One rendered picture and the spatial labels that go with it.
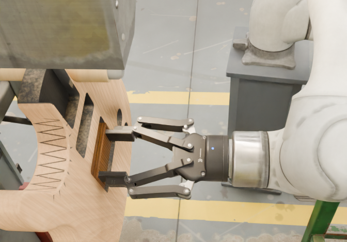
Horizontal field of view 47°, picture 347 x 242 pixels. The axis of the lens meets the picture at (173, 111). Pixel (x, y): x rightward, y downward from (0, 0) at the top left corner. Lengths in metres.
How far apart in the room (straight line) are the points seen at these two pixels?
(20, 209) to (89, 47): 0.19
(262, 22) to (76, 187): 0.91
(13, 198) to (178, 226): 1.41
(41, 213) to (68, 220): 0.08
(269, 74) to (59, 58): 1.09
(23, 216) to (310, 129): 0.31
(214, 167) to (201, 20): 2.31
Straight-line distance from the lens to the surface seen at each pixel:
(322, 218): 1.50
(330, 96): 0.48
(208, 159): 0.62
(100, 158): 0.65
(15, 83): 0.92
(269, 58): 1.39
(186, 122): 0.67
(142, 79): 2.43
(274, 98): 1.45
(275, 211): 1.86
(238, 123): 1.57
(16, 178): 1.20
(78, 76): 0.55
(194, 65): 2.49
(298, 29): 1.33
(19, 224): 0.46
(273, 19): 1.30
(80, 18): 0.31
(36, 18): 0.33
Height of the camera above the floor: 1.60
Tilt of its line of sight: 46 degrees down
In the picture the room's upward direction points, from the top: 5 degrees counter-clockwise
